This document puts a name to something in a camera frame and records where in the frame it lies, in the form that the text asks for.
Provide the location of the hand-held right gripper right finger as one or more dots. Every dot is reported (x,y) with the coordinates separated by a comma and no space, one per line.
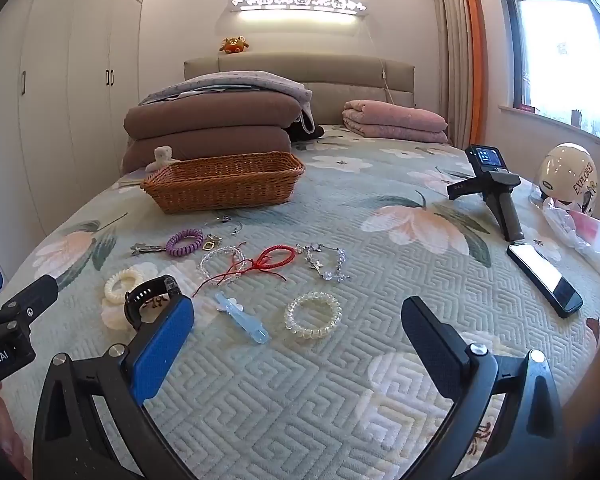
(430,345)

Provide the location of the metal star hair clip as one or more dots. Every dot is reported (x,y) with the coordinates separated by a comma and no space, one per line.
(147,248)

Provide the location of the folded lilac grey blanket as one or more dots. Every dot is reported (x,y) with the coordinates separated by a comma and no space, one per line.
(260,82)

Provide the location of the stack of brown pillows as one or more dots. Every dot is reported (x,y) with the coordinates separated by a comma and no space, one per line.
(210,117)

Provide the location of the small gold charm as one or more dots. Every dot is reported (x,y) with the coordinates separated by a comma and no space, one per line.
(210,245)

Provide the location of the silver bangle with bead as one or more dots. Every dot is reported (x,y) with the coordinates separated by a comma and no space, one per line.
(224,219)

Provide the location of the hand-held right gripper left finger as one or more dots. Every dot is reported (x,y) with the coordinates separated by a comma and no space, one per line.
(162,345)

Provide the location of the black wrist watch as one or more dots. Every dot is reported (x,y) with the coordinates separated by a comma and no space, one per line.
(135,305)

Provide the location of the small white plush toy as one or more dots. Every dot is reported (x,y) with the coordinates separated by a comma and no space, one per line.
(164,157)

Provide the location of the small dark sill object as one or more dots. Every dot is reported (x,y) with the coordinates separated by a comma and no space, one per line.
(576,117)

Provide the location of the white window sill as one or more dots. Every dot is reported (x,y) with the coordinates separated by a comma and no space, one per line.
(540,125)

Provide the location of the beige upholstered headboard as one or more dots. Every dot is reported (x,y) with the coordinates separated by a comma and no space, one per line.
(350,80)

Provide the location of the cream helmet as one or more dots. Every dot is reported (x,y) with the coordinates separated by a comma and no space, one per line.
(562,175)

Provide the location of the black handheld camera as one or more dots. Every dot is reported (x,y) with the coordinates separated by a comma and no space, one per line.
(502,200)

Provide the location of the orange plush toy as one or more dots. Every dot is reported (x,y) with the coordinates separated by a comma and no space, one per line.
(234,45)

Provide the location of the white wardrobe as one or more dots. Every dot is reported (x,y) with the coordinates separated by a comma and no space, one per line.
(65,85)

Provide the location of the brown wicker basket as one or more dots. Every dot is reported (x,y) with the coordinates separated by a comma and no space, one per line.
(220,185)

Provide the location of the person's left hand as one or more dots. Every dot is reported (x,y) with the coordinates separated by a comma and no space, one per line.
(10,425)

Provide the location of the clear plastic bag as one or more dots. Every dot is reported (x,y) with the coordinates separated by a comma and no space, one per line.
(567,230)

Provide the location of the beige curtain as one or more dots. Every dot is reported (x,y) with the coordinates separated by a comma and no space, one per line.
(447,60)

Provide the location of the brown stacked pillows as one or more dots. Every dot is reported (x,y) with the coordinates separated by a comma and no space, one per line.
(205,147)

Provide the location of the black smartphone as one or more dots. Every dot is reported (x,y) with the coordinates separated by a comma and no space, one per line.
(540,275)

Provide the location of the light blue hair clip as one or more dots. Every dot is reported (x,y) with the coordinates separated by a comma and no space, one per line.
(245,322)

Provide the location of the lit wall lamp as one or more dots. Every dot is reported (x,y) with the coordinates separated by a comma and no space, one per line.
(295,12)

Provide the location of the dark framed window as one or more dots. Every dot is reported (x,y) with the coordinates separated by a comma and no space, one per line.
(560,50)

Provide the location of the dark rolled cloth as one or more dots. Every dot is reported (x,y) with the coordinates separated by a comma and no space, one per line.
(305,132)

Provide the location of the folded pink blanket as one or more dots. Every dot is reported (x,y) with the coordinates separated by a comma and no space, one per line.
(395,120)

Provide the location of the small red sill object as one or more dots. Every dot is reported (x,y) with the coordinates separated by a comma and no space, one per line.
(527,108)

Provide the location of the orange curtain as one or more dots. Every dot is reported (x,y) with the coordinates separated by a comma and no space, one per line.
(475,60)

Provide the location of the white flower hair clip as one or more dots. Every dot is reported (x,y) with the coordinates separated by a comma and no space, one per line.
(115,317)

